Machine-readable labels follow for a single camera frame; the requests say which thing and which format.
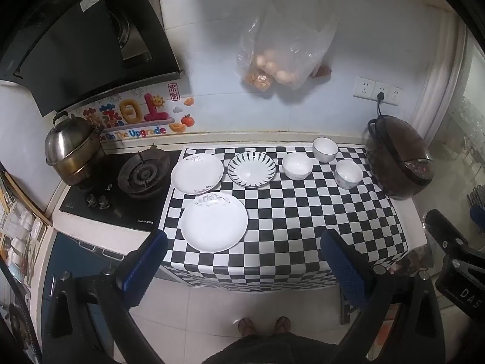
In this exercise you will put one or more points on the black range hood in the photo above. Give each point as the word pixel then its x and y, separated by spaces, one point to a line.
pixel 69 52

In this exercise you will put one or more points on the black white checkered mat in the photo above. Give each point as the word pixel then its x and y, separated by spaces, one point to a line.
pixel 281 248

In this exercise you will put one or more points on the black rimmed white bowl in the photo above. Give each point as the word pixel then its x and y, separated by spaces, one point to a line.
pixel 324 149

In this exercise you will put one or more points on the white wall socket strip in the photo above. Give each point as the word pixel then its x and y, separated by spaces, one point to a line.
pixel 369 89

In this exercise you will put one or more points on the stainless steel steamer pot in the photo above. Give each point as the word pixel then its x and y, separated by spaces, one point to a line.
pixel 73 147

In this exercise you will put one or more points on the blue patterned white bowl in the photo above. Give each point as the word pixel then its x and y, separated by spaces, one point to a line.
pixel 347 174

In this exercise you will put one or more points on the large white plate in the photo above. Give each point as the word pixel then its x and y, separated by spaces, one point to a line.
pixel 214 222

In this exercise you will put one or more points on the white floral plate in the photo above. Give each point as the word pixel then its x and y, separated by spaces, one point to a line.
pixel 197 174

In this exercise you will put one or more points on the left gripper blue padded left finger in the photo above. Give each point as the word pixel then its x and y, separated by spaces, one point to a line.
pixel 134 275

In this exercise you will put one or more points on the blue kitchen cabinet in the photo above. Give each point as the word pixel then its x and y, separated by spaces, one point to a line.
pixel 80 259

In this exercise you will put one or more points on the person's feet in slippers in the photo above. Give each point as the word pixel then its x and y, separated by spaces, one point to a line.
pixel 246 327

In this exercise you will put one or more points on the plastic bag of eggs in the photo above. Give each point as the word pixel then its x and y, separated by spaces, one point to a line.
pixel 286 42

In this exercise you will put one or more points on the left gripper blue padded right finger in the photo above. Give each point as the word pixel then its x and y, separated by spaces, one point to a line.
pixel 351 269

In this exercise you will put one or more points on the black gas stove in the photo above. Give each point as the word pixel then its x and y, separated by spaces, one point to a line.
pixel 125 190

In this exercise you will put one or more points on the dark brown rice cooker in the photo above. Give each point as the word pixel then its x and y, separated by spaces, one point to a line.
pixel 398 157

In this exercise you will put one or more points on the blue leaf pattern plate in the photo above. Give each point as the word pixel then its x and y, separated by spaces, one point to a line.
pixel 251 169

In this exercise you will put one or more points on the colourful wall sticker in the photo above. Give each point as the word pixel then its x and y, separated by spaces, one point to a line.
pixel 148 111

